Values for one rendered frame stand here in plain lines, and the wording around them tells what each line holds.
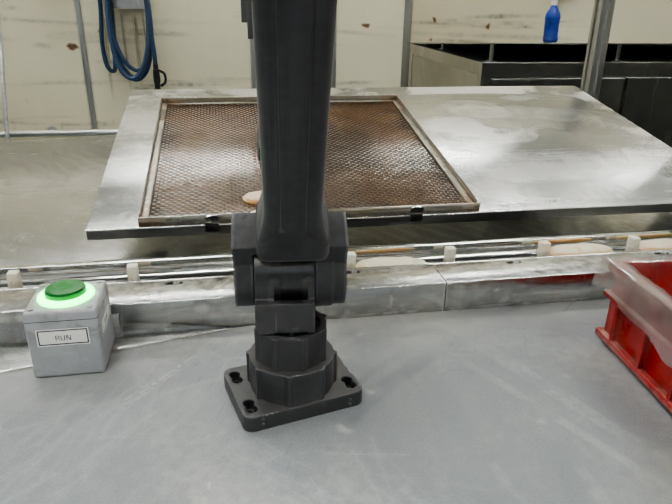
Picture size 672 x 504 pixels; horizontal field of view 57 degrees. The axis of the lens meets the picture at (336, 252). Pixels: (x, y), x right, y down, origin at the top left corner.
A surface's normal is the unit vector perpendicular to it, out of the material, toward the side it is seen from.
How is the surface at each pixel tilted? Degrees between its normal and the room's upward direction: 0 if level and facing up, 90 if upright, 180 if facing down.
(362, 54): 90
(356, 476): 0
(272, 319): 90
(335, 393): 0
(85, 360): 90
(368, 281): 0
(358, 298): 90
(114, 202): 10
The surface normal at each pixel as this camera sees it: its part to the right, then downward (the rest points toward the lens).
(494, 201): 0.04, -0.84
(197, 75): 0.18, 0.39
